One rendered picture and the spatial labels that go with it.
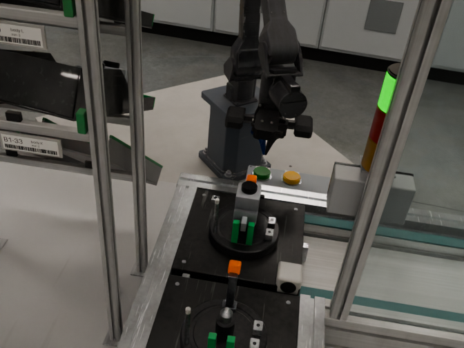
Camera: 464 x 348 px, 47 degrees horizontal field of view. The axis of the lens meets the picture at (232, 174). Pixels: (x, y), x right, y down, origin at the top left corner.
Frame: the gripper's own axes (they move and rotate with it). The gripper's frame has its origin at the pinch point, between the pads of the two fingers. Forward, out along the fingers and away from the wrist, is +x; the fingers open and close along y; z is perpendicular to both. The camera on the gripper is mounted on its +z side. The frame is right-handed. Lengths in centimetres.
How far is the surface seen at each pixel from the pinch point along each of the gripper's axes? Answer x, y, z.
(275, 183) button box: 9.7, 3.5, 2.0
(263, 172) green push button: 8.5, 0.3, 0.1
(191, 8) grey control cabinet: 80, -67, -283
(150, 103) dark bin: -14.9, -22.2, 14.9
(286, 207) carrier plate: 8.7, 6.2, 11.2
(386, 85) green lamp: -34, 14, 34
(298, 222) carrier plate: 8.7, 8.9, 15.5
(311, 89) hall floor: 106, 26, -231
